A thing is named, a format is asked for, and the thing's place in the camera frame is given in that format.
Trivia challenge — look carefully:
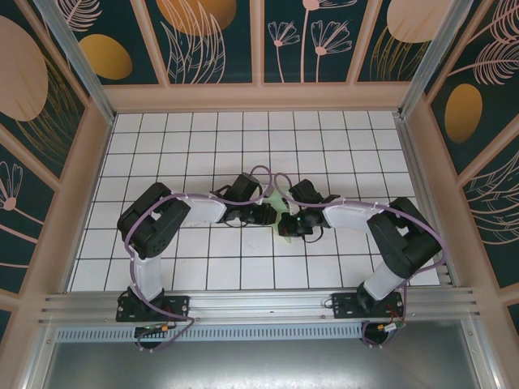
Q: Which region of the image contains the light green cloth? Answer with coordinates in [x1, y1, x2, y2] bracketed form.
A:
[269, 188, 295, 246]

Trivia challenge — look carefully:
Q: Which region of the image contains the grey metal sheet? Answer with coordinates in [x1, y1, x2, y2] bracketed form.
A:
[38, 340, 486, 389]

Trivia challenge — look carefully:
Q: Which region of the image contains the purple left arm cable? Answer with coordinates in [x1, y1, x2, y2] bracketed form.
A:
[124, 165, 275, 353]

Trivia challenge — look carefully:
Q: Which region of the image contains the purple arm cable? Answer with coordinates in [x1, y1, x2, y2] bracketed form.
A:
[273, 173, 451, 349]
[124, 165, 275, 353]

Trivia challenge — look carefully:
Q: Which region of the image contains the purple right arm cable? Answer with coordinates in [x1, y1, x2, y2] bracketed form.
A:
[273, 173, 451, 349]

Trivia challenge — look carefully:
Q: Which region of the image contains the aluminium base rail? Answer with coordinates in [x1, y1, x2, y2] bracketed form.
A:
[38, 287, 482, 325]

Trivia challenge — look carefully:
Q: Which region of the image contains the aluminium side rail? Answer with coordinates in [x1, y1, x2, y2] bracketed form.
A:
[395, 115, 461, 289]

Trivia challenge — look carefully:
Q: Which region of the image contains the grey slotted cable duct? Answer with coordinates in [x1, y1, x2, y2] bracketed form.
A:
[54, 323, 366, 343]

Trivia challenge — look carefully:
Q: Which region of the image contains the aluminium corner post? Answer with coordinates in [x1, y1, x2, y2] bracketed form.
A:
[397, 0, 467, 119]
[32, 0, 117, 122]

